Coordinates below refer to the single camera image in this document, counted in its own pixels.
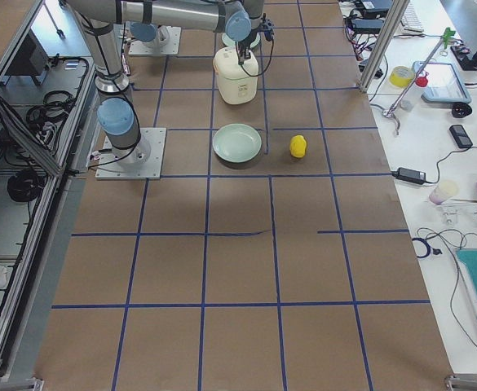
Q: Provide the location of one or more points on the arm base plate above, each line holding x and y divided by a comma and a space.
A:
145, 161
137, 48

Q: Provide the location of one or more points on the black smartphone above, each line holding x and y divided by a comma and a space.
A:
460, 136

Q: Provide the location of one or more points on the aluminium frame post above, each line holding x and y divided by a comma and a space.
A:
393, 18

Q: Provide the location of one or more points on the white rice cooker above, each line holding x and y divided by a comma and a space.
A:
237, 84

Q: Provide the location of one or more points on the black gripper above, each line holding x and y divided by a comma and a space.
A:
242, 48

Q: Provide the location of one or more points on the yellow toy potato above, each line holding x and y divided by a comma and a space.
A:
298, 146

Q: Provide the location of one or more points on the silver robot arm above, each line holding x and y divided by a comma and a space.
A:
242, 21
151, 35

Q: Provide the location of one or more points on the light green plate robot right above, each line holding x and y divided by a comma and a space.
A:
237, 143

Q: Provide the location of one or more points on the blue teach pendant tablet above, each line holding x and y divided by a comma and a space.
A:
444, 85

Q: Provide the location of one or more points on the yellow tape roll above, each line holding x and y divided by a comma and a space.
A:
401, 76

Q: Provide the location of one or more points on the black power adapter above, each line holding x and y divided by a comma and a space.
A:
409, 175

